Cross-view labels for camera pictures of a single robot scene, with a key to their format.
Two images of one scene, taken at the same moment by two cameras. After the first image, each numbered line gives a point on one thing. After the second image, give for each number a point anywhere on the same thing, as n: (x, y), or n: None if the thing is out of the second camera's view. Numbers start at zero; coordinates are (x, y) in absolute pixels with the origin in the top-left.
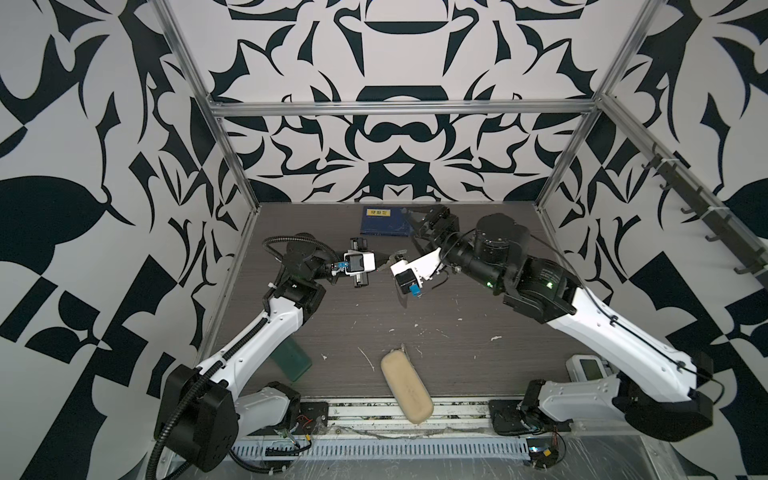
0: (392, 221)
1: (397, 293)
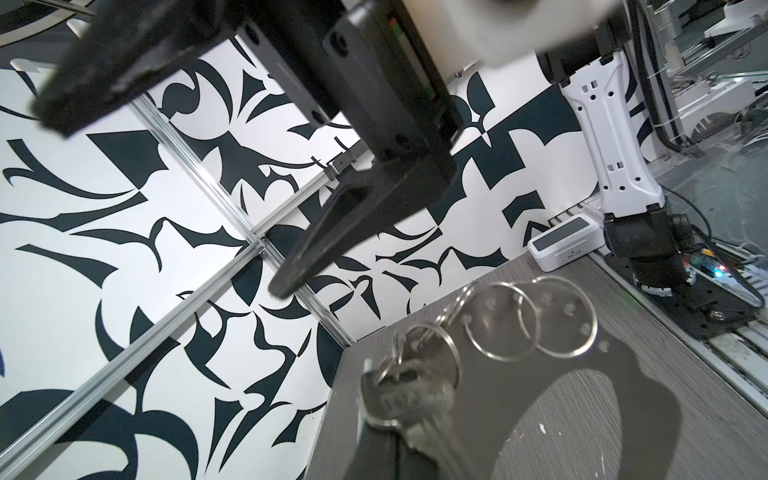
0: None
1: (652, 423)
